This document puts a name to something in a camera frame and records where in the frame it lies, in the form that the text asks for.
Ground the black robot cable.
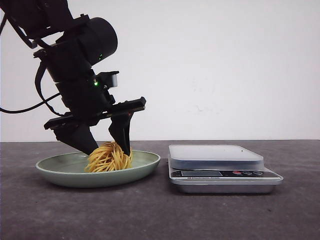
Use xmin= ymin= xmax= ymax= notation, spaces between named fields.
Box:
xmin=0 ymin=60 xmax=66 ymax=118

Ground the silver digital kitchen scale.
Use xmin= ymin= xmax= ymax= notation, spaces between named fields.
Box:
xmin=168 ymin=144 xmax=284 ymax=194

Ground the light green oval plate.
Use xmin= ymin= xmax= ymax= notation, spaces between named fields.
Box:
xmin=36 ymin=150 xmax=161 ymax=188

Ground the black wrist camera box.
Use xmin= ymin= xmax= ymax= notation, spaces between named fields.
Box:
xmin=95 ymin=71 xmax=119 ymax=90

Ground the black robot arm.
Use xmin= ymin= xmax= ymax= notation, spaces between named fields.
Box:
xmin=0 ymin=0 xmax=146 ymax=155

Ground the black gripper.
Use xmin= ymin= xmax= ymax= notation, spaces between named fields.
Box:
xmin=44 ymin=75 xmax=146 ymax=156

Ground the yellow vermicelli noodle bundle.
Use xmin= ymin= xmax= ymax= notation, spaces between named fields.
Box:
xmin=84 ymin=141 xmax=132 ymax=173

